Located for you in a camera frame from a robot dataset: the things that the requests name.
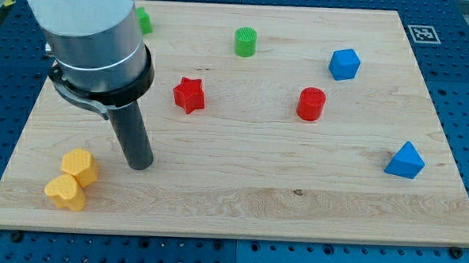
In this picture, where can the green block at top left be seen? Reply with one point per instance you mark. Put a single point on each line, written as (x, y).
(144, 20)

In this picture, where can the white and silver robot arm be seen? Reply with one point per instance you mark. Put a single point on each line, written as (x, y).
(102, 64)

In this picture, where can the light wooden board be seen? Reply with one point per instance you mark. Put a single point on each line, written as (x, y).
(246, 165)

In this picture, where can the white fiducial marker tag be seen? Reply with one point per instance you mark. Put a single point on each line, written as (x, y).
(423, 34)

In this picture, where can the yellow heart block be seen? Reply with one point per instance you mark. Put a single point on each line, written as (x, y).
(65, 192)

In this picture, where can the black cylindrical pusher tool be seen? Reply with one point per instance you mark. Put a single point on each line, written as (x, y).
(118, 106)

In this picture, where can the green cylinder block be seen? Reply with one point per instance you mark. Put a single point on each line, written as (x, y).
(245, 41)

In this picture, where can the blue triangular pyramid block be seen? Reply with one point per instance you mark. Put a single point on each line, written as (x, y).
(407, 162)

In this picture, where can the blue cube block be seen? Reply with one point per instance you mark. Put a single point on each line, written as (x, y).
(344, 64)

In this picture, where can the yellow hexagon block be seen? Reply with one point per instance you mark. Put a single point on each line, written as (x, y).
(82, 165)

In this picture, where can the red cylinder block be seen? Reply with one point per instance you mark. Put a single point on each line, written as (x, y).
(311, 103)

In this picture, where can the red star block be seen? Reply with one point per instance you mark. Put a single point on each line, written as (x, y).
(189, 94)

